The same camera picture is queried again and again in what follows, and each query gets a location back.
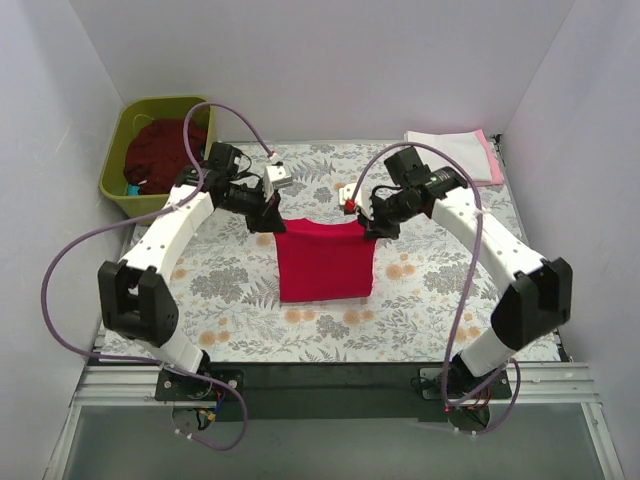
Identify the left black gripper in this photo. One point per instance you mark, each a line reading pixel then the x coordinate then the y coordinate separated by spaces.
pixel 265 218

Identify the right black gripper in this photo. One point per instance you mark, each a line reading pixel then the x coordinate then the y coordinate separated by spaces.
pixel 378 226

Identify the bright red t shirt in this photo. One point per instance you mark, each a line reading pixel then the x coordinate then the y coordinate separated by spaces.
pixel 320 262

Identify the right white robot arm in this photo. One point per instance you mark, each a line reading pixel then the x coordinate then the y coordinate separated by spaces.
pixel 535 292

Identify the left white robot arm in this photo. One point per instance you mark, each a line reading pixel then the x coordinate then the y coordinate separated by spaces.
pixel 135 299

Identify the dark maroon t shirt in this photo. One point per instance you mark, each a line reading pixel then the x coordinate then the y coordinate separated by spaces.
pixel 156 156

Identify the folded pink t shirt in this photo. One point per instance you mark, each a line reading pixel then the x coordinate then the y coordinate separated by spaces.
pixel 497 177

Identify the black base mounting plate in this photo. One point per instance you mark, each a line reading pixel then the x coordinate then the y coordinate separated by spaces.
pixel 328 390

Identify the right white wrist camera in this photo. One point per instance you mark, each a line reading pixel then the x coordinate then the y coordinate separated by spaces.
pixel 355 202

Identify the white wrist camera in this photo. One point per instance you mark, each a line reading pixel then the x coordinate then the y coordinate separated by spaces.
pixel 275 177
pixel 355 202

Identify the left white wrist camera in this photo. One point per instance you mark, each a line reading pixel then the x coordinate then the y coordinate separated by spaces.
pixel 275 177

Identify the aluminium frame rail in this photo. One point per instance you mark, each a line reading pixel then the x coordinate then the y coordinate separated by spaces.
pixel 134 385

